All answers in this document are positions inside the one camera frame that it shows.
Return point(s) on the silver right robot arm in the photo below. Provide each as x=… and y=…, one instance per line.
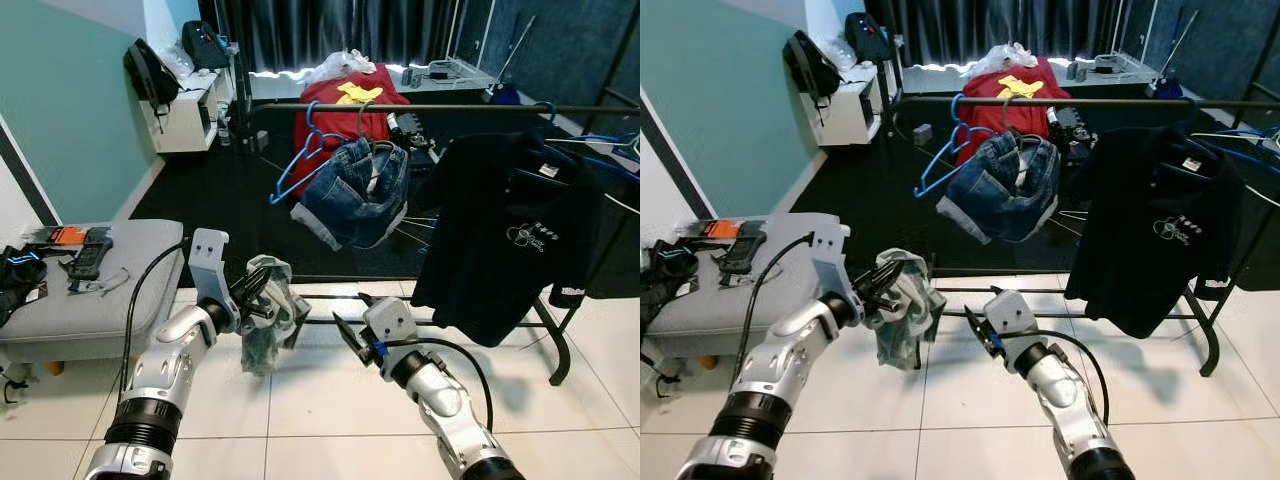
x=1060, y=390
x=440, y=395

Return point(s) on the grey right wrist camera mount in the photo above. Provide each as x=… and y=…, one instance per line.
x=390, y=318
x=1012, y=315

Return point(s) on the dark striped curtain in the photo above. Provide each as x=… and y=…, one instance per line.
x=330, y=30
x=1000, y=28

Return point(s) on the black backpack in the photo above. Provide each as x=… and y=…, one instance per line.
x=150, y=75
x=810, y=68

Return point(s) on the blue denim shorts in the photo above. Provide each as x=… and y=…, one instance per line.
x=350, y=195
x=1000, y=190

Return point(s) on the grey upholstered ottoman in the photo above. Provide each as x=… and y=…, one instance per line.
x=720, y=320
x=100, y=320

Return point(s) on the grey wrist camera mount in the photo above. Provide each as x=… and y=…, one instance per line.
x=1012, y=315
x=830, y=250
x=208, y=255
x=390, y=318

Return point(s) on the orange and black case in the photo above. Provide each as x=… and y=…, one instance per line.
x=722, y=229
x=68, y=235

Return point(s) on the red cloth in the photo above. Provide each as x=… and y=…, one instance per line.
x=385, y=88
x=1045, y=82

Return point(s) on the white shelf unit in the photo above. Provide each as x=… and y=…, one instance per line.
x=190, y=120
x=850, y=115

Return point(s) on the black metal clothes rack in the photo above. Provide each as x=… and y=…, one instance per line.
x=450, y=107
x=1100, y=101

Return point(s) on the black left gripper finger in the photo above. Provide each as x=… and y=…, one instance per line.
x=890, y=304
x=886, y=275
x=268, y=310
x=265, y=280

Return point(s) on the small grey box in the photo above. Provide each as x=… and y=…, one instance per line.
x=922, y=134
x=260, y=141

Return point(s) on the black polo shirt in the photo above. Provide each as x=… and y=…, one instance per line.
x=1150, y=230
x=500, y=230

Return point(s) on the black handheld controller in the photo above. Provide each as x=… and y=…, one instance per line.
x=92, y=255
x=745, y=252

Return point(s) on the blue mop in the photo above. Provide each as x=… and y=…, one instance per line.
x=1165, y=90
x=505, y=95

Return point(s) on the black bag with red marks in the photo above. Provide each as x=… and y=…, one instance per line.
x=868, y=38
x=205, y=45

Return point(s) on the yellow cloth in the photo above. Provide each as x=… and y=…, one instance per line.
x=360, y=93
x=1020, y=87

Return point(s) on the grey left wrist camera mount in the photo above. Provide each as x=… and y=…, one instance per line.
x=208, y=255
x=830, y=250

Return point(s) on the clear plastic bag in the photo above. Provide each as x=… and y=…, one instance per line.
x=1010, y=58
x=340, y=68

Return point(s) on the clear eyeglasses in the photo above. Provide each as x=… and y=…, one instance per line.
x=100, y=283

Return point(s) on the flat grey device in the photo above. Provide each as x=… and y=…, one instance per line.
x=435, y=75
x=1100, y=70

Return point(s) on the blue plastic hanger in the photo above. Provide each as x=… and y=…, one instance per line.
x=291, y=172
x=940, y=161

